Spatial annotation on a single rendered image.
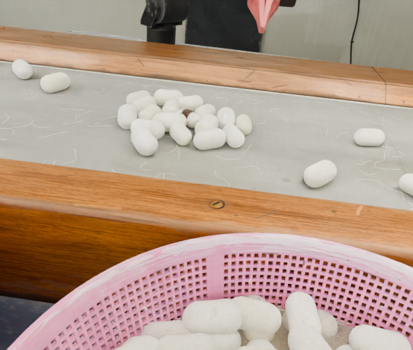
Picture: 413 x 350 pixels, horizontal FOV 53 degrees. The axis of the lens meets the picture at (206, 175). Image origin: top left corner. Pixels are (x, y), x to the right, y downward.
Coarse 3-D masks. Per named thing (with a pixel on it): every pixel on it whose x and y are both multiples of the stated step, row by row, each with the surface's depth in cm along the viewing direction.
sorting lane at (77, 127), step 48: (0, 96) 48; (48, 96) 50; (96, 96) 51; (240, 96) 55; (288, 96) 57; (0, 144) 38; (48, 144) 39; (96, 144) 40; (192, 144) 41; (288, 144) 43; (336, 144) 44; (384, 144) 45; (288, 192) 35; (336, 192) 36; (384, 192) 36
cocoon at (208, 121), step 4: (204, 116) 43; (208, 116) 43; (212, 116) 43; (200, 120) 42; (204, 120) 42; (208, 120) 42; (212, 120) 42; (216, 120) 43; (196, 124) 42; (200, 124) 41; (204, 124) 41; (208, 124) 41; (212, 124) 42; (216, 124) 43; (196, 128) 42; (200, 128) 41; (204, 128) 41; (208, 128) 41; (196, 132) 42
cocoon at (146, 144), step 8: (136, 128) 39; (144, 128) 39; (136, 136) 38; (144, 136) 38; (152, 136) 38; (136, 144) 38; (144, 144) 37; (152, 144) 37; (144, 152) 38; (152, 152) 38
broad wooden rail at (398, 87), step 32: (0, 32) 64; (32, 32) 66; (32, 64) 60; (64, 64) 59; (96, 64) 59; (128, 64) 59; (160, 64) 59; (192, 64) 59; (224, 64) 59; (256, 64) 60; (288, 64) 62; (320, 64) 63; (352, 64) 65; (320, 96) 57; (352, 96) 57; (384, 96) 57
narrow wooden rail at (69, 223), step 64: (0, 192) 27; (64, 192) 28; (128, 192) 29; (192, 192) 29; (256, 192) 30; (0, 256) 29; (64, 256) 29; (128, 256) 28; (384, 256) 26; (384, 320) 28
